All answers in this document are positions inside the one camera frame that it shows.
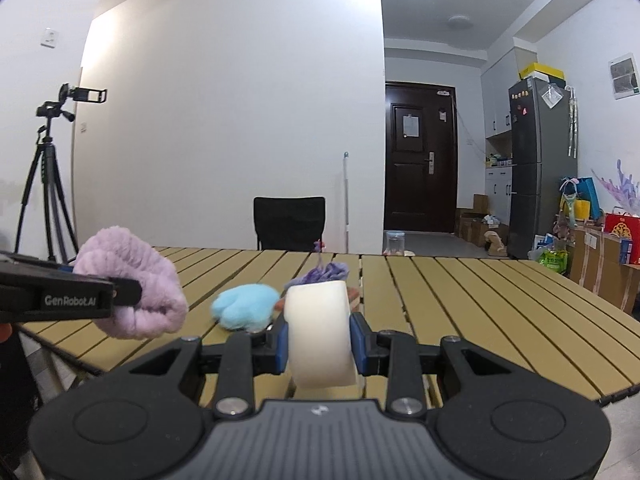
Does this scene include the dark grey refrigerator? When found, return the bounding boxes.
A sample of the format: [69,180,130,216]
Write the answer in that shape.
[507,77,578,261]

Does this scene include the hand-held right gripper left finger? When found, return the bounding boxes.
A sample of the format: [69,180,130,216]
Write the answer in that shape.
[127,317,291,418]

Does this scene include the blue gift bag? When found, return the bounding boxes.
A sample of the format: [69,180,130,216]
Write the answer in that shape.
[575,176,603,221]

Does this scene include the dark brown door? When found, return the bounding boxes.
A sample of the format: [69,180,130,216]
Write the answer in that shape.
[385,81,458,235]

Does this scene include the black folding chair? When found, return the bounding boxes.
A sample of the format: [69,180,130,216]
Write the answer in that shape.
[253,196,326,253]

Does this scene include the yellow box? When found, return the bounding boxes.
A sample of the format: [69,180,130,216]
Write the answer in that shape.
[517,62,567,86]

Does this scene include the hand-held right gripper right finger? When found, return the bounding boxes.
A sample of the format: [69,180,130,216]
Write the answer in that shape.
[349,311,516,418]

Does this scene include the silver tinsel strip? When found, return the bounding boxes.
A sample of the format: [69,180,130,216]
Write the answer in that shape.
[567,87,581,158]

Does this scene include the white cabinet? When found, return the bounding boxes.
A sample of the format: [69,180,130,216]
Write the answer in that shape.
[484,165,513,233]
[482,50,538,138]

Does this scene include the yellow gift bag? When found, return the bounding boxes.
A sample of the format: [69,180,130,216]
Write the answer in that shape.
[562,197,591,221]

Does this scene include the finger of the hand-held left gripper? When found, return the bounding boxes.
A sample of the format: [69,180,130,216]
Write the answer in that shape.
[0,251,77,277]
[111,277,144,307]

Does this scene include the tan folding slat table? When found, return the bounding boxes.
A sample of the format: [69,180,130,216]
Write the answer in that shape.
[17,246,640,408]

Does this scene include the green plastic bag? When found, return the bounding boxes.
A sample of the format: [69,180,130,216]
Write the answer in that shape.
[542,249,568,273]

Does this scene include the light blue plush toy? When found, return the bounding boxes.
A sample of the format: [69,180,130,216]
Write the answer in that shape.
[210,282,281,333]

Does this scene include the large cardboard box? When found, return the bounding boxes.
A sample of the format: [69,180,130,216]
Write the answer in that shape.
[570,225,640,313]

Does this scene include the white lower cabinet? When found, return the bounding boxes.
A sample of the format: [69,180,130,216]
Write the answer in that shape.
[484,165,513,233]

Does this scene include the white upper cabinet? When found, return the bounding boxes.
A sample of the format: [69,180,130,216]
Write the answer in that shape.
[482,50,538,138]

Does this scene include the lavender fluffy cloth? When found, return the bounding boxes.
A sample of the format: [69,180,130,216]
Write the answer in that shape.
[72,227,190,339]

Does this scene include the purple wall decoration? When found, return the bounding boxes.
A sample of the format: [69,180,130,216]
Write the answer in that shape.
[597,160,640,216]

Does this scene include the black equipment case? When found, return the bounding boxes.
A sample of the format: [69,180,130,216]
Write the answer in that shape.
[0,327,43,461]

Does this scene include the black camera tripod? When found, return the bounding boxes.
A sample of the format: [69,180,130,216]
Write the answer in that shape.
[12,82,108,266]

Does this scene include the purple yarn toy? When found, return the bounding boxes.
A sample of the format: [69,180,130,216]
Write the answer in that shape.
[291,240,351,286]

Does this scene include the red gift box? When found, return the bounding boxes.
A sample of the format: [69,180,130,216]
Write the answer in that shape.
[604,212,640,266]

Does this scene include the white mop handle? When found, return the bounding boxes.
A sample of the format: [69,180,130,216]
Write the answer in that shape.
[341,151,351,253]

